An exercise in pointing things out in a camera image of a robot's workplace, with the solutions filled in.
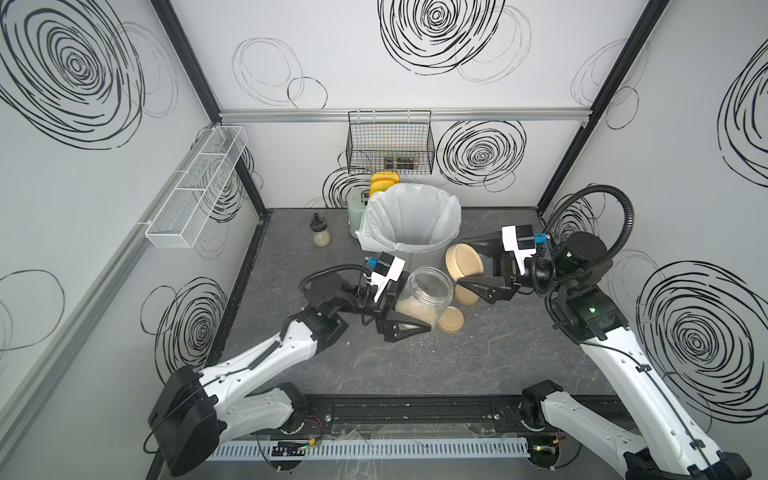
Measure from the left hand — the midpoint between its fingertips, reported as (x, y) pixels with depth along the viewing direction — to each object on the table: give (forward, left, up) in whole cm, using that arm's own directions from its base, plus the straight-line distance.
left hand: (430, 314), depth 54 cm
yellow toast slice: (+52, +11, -13) cm, 55 cm away
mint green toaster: (+51, +19, -19) cm, 58 cm away
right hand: (+8, -6, +6) cm, 11 cm away
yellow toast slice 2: (+57, +7, -14) cm, 59 cm away
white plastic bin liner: (+41, +2, -17) cm, 44 cm away
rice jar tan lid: (+15, -12, -34) cm, 39 cm away
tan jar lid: (+15, -12, -34) cm, 39 cm away
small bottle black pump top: (+44, +33, -25) cm, 60 cm away
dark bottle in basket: (+50, +6, -3) cm, 50 cm away
